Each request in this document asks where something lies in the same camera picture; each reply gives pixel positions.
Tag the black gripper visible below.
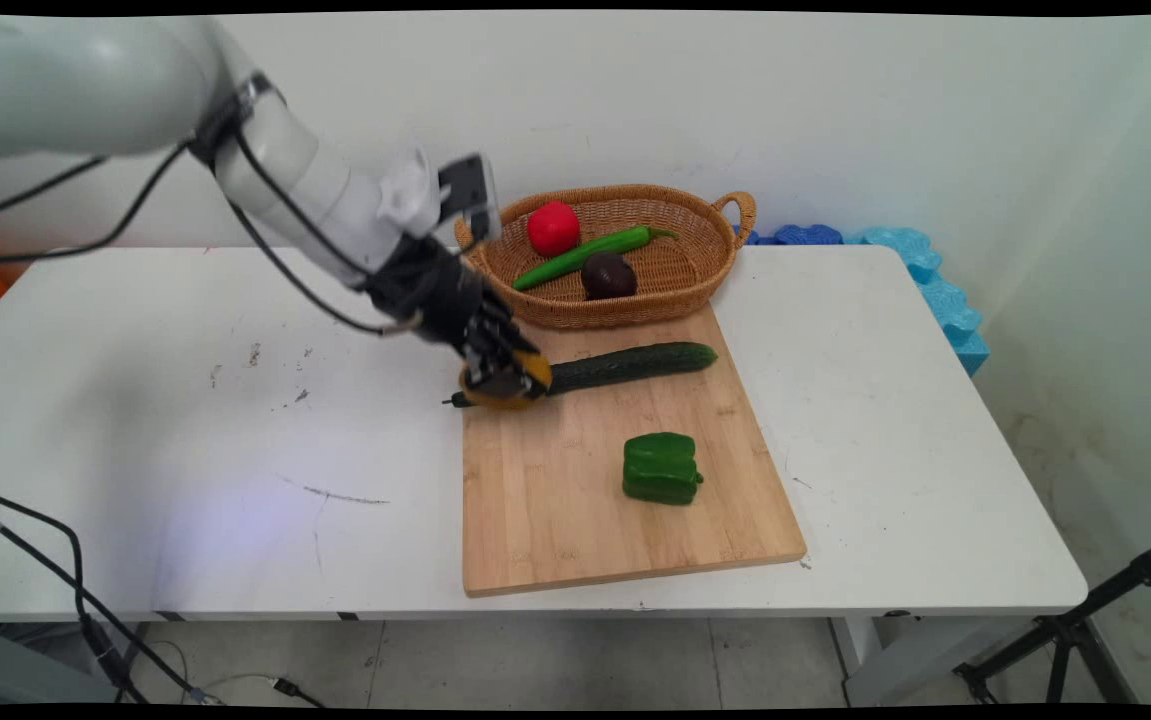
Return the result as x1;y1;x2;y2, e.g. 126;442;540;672
365;238;548;399

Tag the dark brown avocado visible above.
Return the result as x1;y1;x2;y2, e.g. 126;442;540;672
580;251;639;301

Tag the long green chili pepper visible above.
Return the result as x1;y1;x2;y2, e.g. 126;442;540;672
512;226;678;293

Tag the dark green cucumber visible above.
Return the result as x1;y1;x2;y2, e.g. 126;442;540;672
443;340;720;411

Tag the red toy tomato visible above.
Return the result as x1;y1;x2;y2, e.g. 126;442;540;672
526;201;582;258

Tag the wooden cutting board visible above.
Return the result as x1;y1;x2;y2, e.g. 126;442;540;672
461;304;808;599

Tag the woven wicker basket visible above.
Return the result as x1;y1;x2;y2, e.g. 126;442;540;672
455;184;758;331

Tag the green bell pepper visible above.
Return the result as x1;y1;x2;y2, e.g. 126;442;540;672
621;431;705;507

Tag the dark blue foam piece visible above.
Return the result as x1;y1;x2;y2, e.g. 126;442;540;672
741;223;846;247

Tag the light blue foam piece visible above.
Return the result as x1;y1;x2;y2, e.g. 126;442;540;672
843;226;992;377

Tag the white table leg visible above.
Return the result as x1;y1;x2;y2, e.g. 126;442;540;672
829;612;1036;707

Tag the black tripod stand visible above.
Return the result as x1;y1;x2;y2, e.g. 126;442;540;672
953;532;1151;707

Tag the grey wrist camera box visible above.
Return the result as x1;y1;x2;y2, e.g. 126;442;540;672
437;152;502;243

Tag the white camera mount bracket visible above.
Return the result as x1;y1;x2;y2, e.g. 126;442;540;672
375;148;444;237

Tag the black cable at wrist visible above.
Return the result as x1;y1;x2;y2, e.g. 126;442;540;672
221;128;426;337

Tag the black strap on arm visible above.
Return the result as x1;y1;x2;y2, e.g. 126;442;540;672
187;72;286;169

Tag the black hanging cable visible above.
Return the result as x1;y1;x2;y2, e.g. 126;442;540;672
0;140;198;267

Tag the black cable to floor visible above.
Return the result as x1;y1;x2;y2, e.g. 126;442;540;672
0;484;226;707

